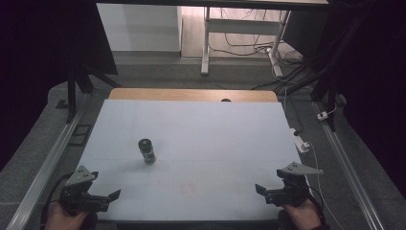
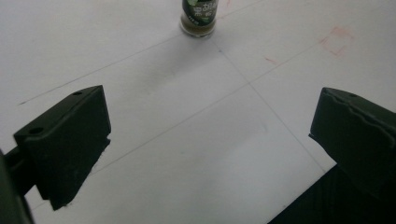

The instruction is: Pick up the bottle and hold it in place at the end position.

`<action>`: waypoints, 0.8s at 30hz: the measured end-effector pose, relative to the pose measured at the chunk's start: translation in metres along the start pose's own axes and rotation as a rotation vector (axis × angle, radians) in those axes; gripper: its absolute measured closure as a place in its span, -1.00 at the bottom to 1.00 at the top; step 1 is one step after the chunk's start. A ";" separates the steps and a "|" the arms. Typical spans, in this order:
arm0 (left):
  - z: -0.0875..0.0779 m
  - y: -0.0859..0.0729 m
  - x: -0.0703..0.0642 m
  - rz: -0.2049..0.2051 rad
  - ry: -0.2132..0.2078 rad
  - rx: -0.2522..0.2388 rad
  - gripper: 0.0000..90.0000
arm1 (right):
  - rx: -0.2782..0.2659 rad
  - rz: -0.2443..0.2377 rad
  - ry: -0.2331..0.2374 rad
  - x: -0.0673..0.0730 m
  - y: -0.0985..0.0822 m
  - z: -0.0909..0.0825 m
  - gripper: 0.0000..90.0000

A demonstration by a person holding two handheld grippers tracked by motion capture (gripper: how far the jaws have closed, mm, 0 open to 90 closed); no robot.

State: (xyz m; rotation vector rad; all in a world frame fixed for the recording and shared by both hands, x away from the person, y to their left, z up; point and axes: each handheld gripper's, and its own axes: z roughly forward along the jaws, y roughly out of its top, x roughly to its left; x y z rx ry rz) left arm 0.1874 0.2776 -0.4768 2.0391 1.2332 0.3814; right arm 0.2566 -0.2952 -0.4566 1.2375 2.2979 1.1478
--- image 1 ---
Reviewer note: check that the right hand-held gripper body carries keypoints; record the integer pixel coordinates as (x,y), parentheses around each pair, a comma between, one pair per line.
(288,188)

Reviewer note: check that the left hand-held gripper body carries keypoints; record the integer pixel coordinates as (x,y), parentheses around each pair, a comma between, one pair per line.
(81,195)

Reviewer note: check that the person's left hand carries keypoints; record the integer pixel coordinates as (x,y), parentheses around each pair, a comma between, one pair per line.
(62,220)

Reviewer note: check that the person's right hand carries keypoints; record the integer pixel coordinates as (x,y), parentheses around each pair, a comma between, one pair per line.
(303,217)

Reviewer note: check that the white power strip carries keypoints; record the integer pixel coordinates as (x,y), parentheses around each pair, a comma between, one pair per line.
(299,142)

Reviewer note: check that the dark green spice jar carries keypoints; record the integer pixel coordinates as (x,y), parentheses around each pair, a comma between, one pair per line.
(147,152)

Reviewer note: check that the black floor plate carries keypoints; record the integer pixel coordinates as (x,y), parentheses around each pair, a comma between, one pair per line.
(79,134)

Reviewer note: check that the white table mat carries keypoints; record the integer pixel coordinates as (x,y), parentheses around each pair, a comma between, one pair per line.
(204,143)

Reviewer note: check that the small white adapter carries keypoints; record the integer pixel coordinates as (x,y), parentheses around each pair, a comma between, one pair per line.
(322,115)

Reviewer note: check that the black stand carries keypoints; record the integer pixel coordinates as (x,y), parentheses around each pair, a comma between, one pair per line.
(72,92)
(328,86)

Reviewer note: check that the black curtain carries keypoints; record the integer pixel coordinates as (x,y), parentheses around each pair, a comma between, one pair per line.
(41,64)

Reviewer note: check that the white cabinet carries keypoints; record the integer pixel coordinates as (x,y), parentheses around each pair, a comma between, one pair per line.
(140,27)

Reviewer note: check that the aluminium rail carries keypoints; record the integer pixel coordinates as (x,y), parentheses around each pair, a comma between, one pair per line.
(348,172)
(41,172)

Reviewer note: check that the white desk frame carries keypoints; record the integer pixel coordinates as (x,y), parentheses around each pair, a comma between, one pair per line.
(242,27)

